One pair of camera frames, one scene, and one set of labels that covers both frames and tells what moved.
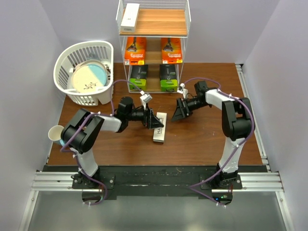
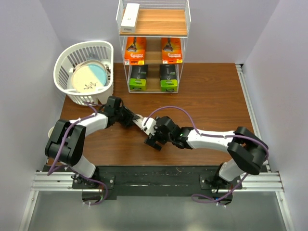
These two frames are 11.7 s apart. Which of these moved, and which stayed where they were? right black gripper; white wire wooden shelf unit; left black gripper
Moved: right black gripper; left black gripper
Stayed: white wire wooden shelf unit
